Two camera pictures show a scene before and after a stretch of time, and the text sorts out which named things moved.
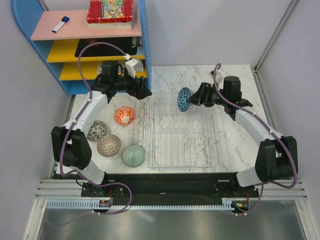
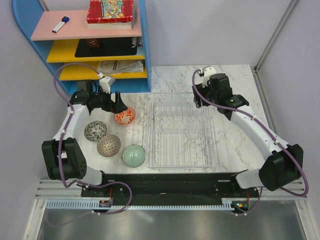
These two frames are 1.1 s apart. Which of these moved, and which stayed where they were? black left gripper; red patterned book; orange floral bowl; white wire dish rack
Moved: black left gripper
Stayed: orange floral bowl; red patterned book; white wire dish rack
